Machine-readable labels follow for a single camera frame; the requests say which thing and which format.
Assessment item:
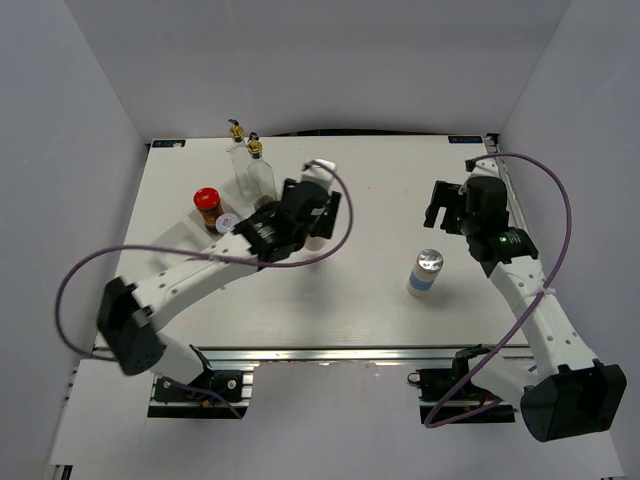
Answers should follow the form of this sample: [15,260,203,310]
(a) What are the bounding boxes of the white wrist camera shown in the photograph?
[300,159,337,191]
[465,159,501,181]

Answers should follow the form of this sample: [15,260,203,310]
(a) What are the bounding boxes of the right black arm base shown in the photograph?
[407,345,516,424]

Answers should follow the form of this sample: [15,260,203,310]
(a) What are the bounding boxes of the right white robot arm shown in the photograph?
[424,176,627,442]

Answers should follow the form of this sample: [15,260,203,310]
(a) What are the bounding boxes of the red lid sauce jar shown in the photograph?
[193,187,224,234]

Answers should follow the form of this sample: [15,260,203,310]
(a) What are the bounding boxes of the clear liquid glass bottle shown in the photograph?
[227,119,253,203]

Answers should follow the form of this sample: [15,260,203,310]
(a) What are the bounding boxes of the tall jar white powder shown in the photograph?
[305,237,325,252]

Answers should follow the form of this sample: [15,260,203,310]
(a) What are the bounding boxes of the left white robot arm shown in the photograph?
[97,179,342,399]

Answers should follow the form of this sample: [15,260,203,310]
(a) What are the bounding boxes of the aluminium rail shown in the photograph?
[484,133,528,230]
[189,346,531,365]

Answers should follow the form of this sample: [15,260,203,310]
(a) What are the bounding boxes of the blue label silver-lid jar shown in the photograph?
[406,249,444,297]

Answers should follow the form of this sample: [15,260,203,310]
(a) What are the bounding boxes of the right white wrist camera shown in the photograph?
[465,159,501,181]

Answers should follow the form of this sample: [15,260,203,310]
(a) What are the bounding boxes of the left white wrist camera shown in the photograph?
[300,159,337,191]

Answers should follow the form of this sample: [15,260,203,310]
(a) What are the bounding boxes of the dark sauce glass bottle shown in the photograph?
[247,132,277,210]

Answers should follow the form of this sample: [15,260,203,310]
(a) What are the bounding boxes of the small red-label lid jar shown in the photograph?
[215,213,239,235]

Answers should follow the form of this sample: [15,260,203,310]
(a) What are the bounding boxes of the right side aluminium rail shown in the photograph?
[484,133,528,230]

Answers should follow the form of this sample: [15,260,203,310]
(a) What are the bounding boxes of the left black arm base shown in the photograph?
[147,345,247,420]

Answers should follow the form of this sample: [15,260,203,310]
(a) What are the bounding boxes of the white compartment organizer tray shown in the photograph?
[151,178,279,251]

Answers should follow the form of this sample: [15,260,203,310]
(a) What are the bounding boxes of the aluminium front rail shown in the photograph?
[189,346,531,365]

